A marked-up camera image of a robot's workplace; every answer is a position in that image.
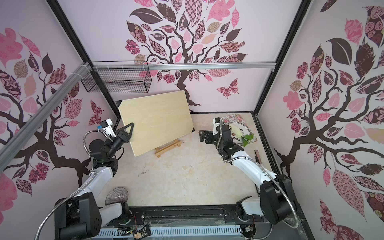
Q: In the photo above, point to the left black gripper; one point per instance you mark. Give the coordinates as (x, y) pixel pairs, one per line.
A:
(121, 133)

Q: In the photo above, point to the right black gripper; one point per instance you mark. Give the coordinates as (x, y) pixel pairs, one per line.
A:
(210, 137)

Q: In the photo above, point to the small wooden easel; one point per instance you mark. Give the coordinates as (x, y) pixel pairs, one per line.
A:
(161, 150)

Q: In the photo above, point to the light wooden drawing board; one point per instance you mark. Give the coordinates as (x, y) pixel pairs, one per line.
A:
(158, 120)

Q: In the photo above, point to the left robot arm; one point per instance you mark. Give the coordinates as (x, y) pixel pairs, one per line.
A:
(103, 170)

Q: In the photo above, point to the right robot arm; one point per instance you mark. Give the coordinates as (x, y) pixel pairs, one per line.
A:
(276, 200)

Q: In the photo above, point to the floral rectangular tray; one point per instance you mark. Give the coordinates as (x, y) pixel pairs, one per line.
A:
(235, 118)

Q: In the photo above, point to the toy white radish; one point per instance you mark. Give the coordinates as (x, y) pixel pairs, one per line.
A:
(248, 139)

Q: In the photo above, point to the white round plate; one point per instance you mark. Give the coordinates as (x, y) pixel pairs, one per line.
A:
(239, 130)

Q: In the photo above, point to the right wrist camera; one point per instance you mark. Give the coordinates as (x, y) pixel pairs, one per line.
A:
(217, 126)

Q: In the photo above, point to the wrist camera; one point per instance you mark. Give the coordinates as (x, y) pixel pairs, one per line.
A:
(217, 126)
(106, 129)

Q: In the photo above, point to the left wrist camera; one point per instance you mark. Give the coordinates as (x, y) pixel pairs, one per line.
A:
(106, 129)

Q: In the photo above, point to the black wire basket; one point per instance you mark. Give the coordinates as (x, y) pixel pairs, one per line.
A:
(118, 77)

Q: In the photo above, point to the back aluminium rail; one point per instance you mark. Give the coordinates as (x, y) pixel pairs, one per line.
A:
(158, 67)

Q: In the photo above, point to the aluminium rail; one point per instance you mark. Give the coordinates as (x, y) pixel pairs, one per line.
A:
(10, 150)
(158, 67)

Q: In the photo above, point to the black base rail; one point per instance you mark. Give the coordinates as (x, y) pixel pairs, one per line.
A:
(186, 214)

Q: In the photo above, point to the white slotted cable duct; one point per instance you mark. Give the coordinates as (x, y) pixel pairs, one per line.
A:
(171, 232)

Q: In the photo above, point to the left aluminium rail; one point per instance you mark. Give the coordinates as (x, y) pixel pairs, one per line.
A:
(10, 150)

